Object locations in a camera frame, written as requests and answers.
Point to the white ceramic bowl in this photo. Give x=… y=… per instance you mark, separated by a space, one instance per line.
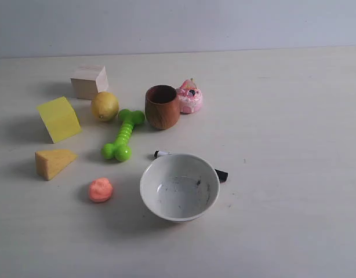
x=179 y=187

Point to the pink toy cake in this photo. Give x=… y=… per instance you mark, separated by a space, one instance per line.
x=190 y=97

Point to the white marker with black cap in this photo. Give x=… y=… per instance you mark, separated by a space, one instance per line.
x=222 y=175

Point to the light wooden cube block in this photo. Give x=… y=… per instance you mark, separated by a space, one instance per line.
x=89 y=80

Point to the orange play dough ball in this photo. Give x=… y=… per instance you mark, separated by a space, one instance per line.
x=100 y=190

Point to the brown wooden cup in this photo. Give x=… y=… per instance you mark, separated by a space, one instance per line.
x=162 y=107

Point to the green plastic bone toy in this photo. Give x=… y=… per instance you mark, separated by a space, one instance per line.
x=119 y=149

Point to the orange cheese wedge sponge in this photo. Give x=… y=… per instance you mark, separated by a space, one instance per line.
x=49 y=163

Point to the yellow lemon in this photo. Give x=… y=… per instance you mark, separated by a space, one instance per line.
x=105 y=106

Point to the yellow sponge block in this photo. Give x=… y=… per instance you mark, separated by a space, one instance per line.
x=59 y=118

